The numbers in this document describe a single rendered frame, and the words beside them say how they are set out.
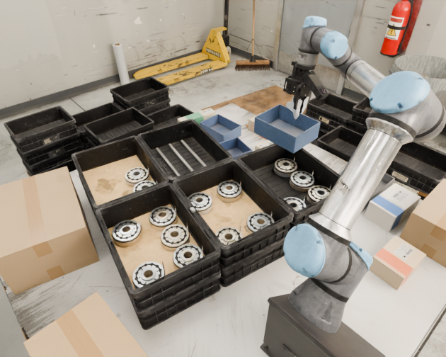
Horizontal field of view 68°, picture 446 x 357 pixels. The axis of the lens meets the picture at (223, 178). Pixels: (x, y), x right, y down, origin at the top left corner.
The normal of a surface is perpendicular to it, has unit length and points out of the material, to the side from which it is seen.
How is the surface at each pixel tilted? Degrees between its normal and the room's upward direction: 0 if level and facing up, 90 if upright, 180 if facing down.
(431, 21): 90
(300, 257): 56
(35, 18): 90
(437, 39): 90
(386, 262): 0
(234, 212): 0
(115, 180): 0
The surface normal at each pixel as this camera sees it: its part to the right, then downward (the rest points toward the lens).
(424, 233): -0.75, 0.43
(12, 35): 0.66, 0.48
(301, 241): -0.79, -0.24
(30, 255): 0.49, 0.56
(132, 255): 0.00, -0.77
